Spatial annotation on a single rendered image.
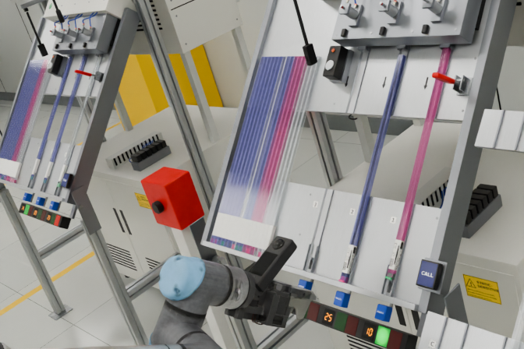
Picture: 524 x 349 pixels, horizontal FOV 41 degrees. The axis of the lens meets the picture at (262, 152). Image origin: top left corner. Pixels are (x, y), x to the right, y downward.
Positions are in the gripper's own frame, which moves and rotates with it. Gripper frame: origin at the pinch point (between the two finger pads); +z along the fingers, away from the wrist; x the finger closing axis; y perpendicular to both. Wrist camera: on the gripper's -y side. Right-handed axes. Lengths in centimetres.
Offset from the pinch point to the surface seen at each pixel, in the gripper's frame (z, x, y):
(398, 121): 195, -142, -89
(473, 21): 7, 17, -60
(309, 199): 9.9, -16.3, -19.5
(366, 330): 10.8, 7.4, 4.4
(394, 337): 10.8, 14.1, 3.9
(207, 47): 165, -291, -124
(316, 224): 9.6, -12.0, -14.1
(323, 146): 45, -49, -40
